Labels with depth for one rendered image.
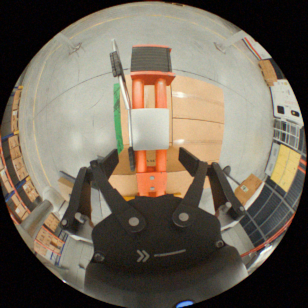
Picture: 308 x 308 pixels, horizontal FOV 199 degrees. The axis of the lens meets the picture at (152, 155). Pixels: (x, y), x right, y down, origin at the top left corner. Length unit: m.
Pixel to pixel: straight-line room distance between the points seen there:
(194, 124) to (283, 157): 6.86
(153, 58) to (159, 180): 0.23
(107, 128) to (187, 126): 1.04
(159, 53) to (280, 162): 7.27
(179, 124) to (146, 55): 0.63
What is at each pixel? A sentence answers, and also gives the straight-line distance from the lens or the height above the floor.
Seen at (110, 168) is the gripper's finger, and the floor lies 1.12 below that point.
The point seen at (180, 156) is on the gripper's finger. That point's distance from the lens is 0.19.
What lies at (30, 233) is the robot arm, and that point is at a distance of 0.64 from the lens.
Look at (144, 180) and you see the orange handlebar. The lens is 0.18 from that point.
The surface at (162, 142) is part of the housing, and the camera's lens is 0.15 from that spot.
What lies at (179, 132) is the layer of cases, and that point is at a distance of 0.75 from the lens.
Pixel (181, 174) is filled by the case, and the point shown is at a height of 0.94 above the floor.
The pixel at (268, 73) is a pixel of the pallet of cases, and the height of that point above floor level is 0.47.
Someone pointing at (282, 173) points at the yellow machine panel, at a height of 1.51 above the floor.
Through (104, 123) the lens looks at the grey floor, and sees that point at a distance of 1.38.
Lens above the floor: 1.24
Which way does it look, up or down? 69 degrees down
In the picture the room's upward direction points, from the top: 168 degrees clockwise
